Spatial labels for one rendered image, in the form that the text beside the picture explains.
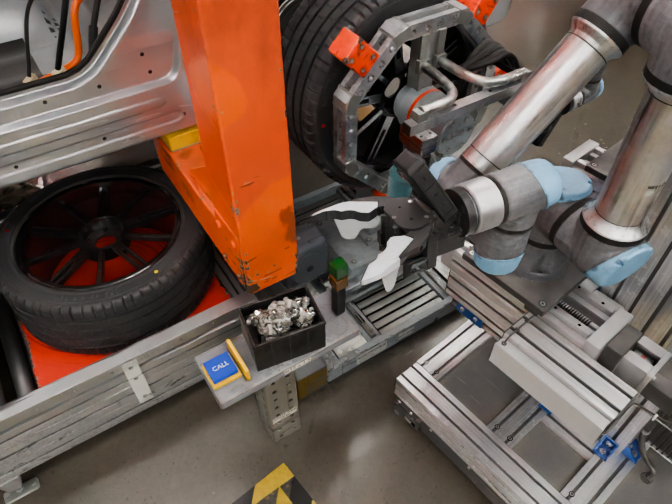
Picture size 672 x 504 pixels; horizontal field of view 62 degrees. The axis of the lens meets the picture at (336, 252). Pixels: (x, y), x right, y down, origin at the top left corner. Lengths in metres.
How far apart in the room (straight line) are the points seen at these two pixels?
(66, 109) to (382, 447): 1.37
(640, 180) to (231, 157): 0.79
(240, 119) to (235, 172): 0.13
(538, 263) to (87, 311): 1.19
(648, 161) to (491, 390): 1.02
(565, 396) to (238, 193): 0.83
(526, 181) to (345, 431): 1.29
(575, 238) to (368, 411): 1.07
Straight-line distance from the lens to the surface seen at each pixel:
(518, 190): 0.82
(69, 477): 2.05
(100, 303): 1.71
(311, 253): 1.87
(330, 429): 1.94
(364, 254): 2.09
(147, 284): 1.71
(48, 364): 1.95
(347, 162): 1.60
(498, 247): 0.89
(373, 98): 1.69
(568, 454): 1.80
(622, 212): 1.07
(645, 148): 1.00
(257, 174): 1.33
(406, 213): 0.75
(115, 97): 1.72
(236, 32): 1.14
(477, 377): 1.85
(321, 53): 1.53
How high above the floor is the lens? 1.75
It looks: 47 degrees down
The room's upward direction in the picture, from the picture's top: straight up
